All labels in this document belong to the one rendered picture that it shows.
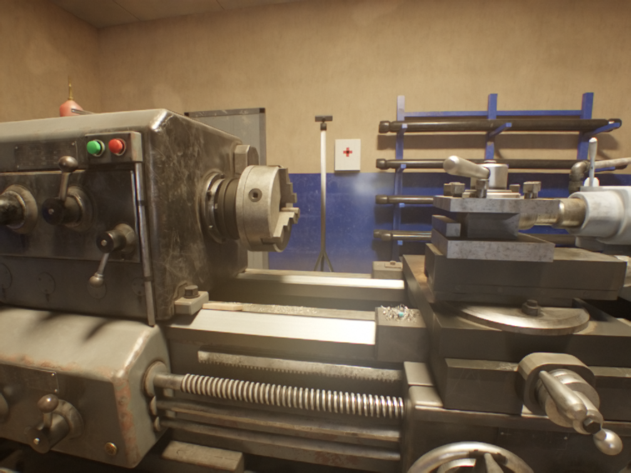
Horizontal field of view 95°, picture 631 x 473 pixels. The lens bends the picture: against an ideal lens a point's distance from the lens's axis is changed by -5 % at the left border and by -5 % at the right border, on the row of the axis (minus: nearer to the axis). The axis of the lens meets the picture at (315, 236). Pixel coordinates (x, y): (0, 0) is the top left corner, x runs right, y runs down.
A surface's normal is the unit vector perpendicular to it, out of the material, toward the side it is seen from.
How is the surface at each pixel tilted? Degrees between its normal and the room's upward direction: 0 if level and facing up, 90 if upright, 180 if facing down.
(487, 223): 90
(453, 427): 90
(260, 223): 103
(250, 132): 90
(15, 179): 90
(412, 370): 0
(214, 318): 36
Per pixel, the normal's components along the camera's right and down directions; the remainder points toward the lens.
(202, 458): 0.00, -0.99
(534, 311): -0.45, 0.14
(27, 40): 0.99, 0.03
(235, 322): -0.10, -0.71
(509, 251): -0.20, 0.15
